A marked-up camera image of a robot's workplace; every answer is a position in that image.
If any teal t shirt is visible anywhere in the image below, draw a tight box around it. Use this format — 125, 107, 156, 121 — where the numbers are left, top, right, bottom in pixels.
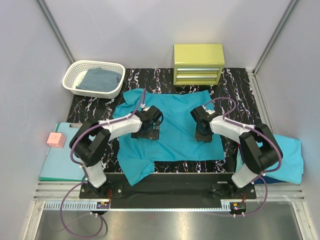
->
117, 90, 225, 186

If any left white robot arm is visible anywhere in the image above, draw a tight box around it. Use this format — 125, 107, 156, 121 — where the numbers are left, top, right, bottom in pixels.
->
69, 105, 164, 198

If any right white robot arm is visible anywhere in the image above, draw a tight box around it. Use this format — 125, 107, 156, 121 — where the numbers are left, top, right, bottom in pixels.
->
190, 105, 283, 199

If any folded grey-blue t shirt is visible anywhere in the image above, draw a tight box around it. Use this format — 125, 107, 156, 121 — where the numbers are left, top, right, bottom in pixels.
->
76, 68, 122, 92

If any yellow-green drawer cabinet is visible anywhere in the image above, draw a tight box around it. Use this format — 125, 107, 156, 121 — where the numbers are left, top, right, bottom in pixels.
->
173, 43, 225, 86

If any white plastic laundry basket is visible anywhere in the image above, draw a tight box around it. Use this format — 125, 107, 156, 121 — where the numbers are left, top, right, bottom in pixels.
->
62, 60, 125, 99

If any light blue t shirt pile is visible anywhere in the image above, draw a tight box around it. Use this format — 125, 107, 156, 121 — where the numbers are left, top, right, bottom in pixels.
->
236, 133, 305, 186

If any pink cube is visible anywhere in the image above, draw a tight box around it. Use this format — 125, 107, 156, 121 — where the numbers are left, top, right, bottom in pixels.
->
46, 132, 66, 148

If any light blue clipboard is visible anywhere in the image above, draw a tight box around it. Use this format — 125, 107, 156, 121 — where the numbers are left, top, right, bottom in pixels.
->
39, 121, 86, 181

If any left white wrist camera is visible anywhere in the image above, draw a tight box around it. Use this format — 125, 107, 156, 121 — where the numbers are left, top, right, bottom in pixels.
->
140, 103, 150, 111

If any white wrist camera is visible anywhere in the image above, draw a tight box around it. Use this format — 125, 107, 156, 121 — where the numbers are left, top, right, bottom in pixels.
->
203, 107, 215, 115
140, 103, 150, 111

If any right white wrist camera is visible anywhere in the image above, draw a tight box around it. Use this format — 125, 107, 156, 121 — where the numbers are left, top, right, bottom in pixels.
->
203, 107, 215, 115

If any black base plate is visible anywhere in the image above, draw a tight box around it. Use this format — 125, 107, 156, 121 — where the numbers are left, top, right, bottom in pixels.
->
79, 173, 257, 211

